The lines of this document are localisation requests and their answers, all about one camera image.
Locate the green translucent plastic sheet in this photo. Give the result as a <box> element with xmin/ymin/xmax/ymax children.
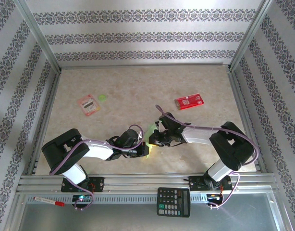
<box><xmin>144</xmin><ymin>124</ymin><xmax>160</xmax><ymax>159</ymax></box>

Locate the grey metal sheet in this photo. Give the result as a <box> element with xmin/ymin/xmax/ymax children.
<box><xmin>17</xmin><ymin>202</ymin><xmax>280</xmax><ymax>231</ymax></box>

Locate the red packet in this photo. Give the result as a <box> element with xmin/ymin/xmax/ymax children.
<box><xmin>174</xmin><ymin>93</ymin><xmax>205</xmax><ymax>111</ymax></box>

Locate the black calculator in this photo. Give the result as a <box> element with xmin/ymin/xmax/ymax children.
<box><xmin>156</xmin><ymin>187</ymin><xmax>191</xmax><ymax>218</ymax></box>

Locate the pink usb drive package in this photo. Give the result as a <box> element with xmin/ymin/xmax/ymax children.
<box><xmin>77</xmin><ymin>94</ymin><xmax>101</xmax><ymax>117</ymax></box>

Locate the white marker with red cap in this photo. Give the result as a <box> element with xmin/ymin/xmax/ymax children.
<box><xmin>33</xmin><ymin>196</ymin><xmax>65</xmax><ymax>207</ymax></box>

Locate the long aluminium frame rail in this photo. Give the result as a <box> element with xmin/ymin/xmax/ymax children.
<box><xmin>16</xmin><ymin>174</ymin><xmax>279</xmax><ymax>193</ymax></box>

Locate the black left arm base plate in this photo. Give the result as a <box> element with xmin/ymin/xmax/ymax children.
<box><xmin>61</xmin><ymin>176</ymin><xmax>105</xmax><ymax>193</ymax></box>

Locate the slotted grey cable duct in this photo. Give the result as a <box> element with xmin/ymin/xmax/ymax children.
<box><xmin>26</xmin><ymin>194</ymin><xmax>210</xmax><ymax>204</ymax></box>

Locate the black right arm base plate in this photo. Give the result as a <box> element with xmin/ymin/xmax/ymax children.
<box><xmin>183</xmin><ymin>175</ymin><xmax>234</xmax><ymax>191</ymax></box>

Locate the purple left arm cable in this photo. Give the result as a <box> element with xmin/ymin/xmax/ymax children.
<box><xmin>49</xmin><ymin>124</ymin><xmax>145</xmax><ymax>211</ymax></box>

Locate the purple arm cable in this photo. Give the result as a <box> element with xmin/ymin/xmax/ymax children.
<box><xmin>49</xmin><ymin>124</ymin><xmax>145</xmax><ymax>211</ymax></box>
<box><xmin>155</xmin><ymin>104</ymin><xmax>260</xmax><ymax>210</ymax></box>

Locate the thin aluminium wall rail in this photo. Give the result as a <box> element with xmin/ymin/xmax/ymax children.
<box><xmin>60</xmin><ymin>62</ymin><xmax>232</xmax><ymax>70</ymax></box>

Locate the aluminium side rail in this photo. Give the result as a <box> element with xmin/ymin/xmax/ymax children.
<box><xmin>27</xmin><ymin>69</ymin><xmax>63</xmax><ymax>176</ymax></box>
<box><xmin>228</xmin><ymin>68</ymin><xmax>267</xmax><ymax>174</ymax></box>

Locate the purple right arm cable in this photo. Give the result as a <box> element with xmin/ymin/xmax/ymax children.
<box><xmin>155</xmin><ymin>104</ymin><xmax>260</xmax><ymax>210</ymax></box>

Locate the aluminium frame post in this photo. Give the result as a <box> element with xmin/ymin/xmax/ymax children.
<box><xmin>230</xmin><ymin>0</ymin><xmax>278</xmax><ymax>72</ymax></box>
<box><xmin>14</xmin><ymin>0</ymin><xmax>63</xmax><ymax>73</ymax></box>

